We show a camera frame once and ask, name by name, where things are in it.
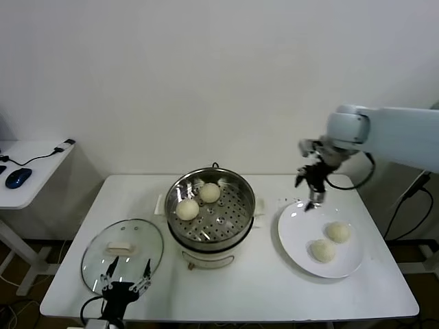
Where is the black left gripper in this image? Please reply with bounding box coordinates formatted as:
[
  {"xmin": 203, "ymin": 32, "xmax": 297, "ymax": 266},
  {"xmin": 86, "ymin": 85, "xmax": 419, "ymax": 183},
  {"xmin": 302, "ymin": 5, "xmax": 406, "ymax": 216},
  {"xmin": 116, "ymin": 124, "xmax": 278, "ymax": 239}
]
[{"xmin": 100, "ymin": 256, "xmax": 152, "ymax": 319}]

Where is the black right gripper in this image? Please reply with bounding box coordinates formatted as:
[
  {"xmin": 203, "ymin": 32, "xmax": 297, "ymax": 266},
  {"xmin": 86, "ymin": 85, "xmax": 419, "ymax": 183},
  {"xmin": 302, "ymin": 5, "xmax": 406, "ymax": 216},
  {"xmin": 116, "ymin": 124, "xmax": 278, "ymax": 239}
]
[{"xmin": 294, "ymin": 160, "xmax": 335, "ymax": 212}]

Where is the round glass lid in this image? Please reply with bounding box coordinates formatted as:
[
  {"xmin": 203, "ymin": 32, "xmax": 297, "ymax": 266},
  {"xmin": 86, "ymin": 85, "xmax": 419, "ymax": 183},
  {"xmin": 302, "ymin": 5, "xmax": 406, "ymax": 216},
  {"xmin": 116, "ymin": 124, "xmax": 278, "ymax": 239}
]
[{"xmin": 81, "ymin": 218, "xmax": 165, "ymax": 295}]

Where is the white steamed baozi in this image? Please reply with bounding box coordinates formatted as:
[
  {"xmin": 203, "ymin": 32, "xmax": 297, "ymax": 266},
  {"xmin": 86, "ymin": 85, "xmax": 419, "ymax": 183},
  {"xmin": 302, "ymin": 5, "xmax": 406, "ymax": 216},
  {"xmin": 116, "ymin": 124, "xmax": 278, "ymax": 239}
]
[
  {"xmin": 309, "ymin": 239, "xmax": 336, "ymax": 264},
  {"xmin": 199, "ymin": 182, "xmax": 222, "ymax": 204},
  {"xmin": 176, "ymin": 199, "xmax": 200, "ymax": 221},
  {"xmin": 325, "ymin": 221, "xmax": 352, "ymax": 245}
]

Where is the stainless steel steamer basket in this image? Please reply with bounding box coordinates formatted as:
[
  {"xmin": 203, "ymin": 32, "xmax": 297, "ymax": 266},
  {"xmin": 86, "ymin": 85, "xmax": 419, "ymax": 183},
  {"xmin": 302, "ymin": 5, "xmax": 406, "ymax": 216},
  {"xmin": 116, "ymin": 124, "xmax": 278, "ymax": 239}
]
[{"xmin": 156, "ymin": 167, "xmax": 268, "ymax": 243}]

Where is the white round plate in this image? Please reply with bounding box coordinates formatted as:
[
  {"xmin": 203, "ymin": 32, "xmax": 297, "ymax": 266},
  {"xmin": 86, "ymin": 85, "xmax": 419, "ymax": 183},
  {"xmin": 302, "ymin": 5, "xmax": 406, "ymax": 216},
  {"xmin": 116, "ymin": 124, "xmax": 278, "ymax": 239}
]
[{"xmin": 277, "ymin": 201, "xmax": 364, "ymax": 279}]

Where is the white electric cooker pot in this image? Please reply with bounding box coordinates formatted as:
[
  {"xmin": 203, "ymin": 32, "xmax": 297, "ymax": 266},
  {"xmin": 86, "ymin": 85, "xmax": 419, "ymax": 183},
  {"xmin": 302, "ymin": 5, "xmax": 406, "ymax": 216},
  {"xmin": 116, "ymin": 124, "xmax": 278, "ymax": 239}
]
[{"xmin": 167, "ymin": 212, "xmax": 265, "ymax": 271}]

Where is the dark metal table base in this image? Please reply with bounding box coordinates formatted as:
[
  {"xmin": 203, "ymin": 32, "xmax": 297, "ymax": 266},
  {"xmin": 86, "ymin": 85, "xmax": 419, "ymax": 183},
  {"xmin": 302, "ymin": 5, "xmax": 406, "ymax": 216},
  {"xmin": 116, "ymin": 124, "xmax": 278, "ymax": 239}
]
[{"xmin": 383, "ymin": 238, "xmax": 439, "ymax": 275}]

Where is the white side desk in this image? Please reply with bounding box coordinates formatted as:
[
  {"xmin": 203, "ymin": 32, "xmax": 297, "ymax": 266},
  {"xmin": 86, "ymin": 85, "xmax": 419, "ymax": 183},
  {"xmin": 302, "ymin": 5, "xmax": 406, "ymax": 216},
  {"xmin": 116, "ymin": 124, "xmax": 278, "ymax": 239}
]
[{"xmin": 0, "ymin": 138, "xmax": 78, "ymax": 297}]

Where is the blue computer mouse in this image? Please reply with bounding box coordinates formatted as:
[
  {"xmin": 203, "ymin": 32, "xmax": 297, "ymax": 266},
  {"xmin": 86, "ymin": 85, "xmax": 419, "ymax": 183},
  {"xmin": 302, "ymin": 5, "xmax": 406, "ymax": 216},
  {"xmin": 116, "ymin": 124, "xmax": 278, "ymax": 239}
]
[{"xmin": 5, "ymin": 167, "xmax": 34, "ymax": 188}]

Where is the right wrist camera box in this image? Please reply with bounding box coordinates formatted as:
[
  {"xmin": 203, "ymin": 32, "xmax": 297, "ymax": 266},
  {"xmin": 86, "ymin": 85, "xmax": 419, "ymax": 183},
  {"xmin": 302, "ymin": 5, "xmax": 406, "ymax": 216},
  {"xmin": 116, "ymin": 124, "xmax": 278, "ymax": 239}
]
[{"xmin": 297, "ymin": 138, "xmax": 318, "ymax": 158}]

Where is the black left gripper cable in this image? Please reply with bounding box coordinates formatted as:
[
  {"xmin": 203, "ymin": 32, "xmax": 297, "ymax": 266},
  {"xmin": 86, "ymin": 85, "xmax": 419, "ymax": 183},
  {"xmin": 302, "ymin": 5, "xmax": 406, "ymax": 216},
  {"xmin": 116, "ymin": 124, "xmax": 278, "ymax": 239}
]
[{"xmin": 80, "ymin": 295, "xmax": 104, "ymax": 323}]

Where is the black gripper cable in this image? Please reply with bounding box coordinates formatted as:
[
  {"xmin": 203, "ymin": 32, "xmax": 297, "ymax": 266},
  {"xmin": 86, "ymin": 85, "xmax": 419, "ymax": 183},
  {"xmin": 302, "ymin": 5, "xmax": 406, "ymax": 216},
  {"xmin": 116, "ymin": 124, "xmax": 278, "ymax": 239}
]
[
  {"xmin": 325, "ymin": 152, "xmax": 377, "ymax": 190},
  {"xmin": 80, "ymin": 295, "xmax": 104, "ymax": 323}
]

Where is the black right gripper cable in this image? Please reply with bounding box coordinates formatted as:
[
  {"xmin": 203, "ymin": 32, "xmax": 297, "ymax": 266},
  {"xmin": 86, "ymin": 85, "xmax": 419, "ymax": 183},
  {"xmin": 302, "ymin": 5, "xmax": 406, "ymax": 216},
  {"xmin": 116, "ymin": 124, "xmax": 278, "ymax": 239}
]
[{"xmin": 325, "ymin": 152, "xmax": 377, "ymax": 190}]

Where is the thin white cable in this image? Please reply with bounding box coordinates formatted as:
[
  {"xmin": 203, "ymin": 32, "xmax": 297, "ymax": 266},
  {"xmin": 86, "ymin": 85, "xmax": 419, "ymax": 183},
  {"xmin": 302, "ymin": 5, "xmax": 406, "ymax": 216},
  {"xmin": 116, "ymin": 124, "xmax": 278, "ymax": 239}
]
[{"xmin": 386, "ymin": 170, "xmax": 428, "ymax": 214}]

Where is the black power cable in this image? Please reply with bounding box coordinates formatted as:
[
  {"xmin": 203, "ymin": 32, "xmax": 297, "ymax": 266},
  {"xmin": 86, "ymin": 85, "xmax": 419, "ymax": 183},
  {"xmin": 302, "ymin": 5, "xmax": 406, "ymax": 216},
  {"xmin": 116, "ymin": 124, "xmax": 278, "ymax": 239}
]
[{"xmin": 383, "ymin": 172, "xmax": 435, "ymax": 241}]

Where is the black cable with adapter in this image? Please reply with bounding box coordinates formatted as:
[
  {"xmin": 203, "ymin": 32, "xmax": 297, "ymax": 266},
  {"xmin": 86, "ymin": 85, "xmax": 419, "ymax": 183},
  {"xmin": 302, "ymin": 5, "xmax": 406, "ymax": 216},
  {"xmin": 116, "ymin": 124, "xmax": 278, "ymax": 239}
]
[{"xmin": 0, "ymin": 138, "xmax": 77, "ymax": 166}]

